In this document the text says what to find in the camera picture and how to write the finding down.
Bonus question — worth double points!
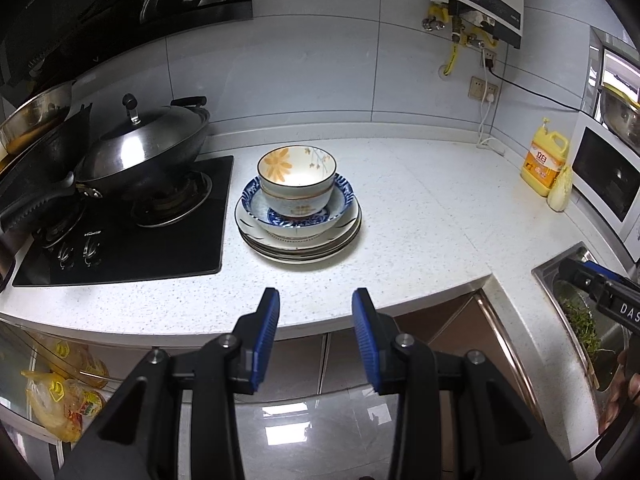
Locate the black frying pan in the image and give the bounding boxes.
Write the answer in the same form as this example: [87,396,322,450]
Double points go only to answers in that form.
[0,102,94,234]

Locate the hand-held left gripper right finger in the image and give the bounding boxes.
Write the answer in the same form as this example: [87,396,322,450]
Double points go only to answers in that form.
[351,287,578,480]

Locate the black range hood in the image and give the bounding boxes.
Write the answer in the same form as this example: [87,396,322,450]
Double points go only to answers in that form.
[0,0,253,92]

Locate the yellow detergent bottle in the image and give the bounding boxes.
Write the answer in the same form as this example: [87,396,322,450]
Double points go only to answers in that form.
[521,117,571,198]

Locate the steel sink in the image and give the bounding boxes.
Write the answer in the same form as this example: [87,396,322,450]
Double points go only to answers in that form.
[531,241,640,441]

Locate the steel pan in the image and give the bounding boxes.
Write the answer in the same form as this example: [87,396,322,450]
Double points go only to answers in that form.
[0,80,76,157]

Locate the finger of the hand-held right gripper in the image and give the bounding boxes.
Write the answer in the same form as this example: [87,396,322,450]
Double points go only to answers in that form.
[557,256,613,306]

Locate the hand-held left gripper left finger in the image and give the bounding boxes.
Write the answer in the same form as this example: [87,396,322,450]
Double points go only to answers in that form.
[55,287,281,480]

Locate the yellow oil bottles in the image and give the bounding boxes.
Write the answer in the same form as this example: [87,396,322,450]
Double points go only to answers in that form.
[20,367,108,444]

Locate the green vegetables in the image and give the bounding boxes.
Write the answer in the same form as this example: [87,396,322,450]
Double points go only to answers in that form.
[556,294,602,362]

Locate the steel basin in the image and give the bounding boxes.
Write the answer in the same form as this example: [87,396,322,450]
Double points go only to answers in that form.
[597,82,640,155]

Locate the person's right hand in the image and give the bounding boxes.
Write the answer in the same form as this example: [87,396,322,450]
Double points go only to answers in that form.
[602,347,640,428]

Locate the steel wok lid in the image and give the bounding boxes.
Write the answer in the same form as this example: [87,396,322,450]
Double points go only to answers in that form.
[81,93,209,184]

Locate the black wok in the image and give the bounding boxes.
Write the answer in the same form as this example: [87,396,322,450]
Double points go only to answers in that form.
[74,95,212,200]

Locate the black gas stove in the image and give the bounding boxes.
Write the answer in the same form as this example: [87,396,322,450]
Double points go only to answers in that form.
[11,155,235,288]

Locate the white plate with leaf pattern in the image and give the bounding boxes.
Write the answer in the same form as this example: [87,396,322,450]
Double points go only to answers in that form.
[235,195,362,242]

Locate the white plug with cable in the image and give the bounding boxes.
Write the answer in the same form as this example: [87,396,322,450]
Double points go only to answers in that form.
[475,85,507,155]

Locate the brown cabinet door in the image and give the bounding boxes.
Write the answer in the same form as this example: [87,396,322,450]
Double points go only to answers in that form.
[394,290,545,412]

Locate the yellow gas hose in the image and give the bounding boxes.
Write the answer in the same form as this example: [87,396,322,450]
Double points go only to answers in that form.
[444,2,462,77]

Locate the beige wall socket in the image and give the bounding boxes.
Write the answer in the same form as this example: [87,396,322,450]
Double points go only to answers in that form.
[469,76,500,102]

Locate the blue patterned bowl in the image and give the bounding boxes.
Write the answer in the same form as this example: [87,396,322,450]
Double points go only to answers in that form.
[241,172,357,228]

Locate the thin black cable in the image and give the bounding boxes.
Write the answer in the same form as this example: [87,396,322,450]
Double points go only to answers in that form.
[567,404,622,462]

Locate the black power cable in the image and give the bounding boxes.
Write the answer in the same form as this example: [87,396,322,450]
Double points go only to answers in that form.
[481,57,587,112]

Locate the grey cabinet door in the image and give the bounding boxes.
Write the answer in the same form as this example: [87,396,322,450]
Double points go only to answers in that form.
[232,333,329,404]
[319,330,382,397]

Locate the white microwave oven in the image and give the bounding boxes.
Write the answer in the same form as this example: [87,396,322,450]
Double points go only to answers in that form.
[569,124,640,263]

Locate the white bowl with orange flower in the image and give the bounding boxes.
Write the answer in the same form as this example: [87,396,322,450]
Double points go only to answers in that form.
[257,145,337,218]

